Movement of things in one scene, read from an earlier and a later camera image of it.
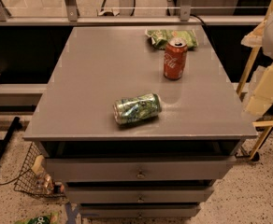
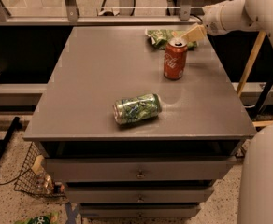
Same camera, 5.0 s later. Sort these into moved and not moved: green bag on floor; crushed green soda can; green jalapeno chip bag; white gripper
Moved: white gripper
Not moved: crushed green soda can; green jalapeno chip bag; green bag on floor
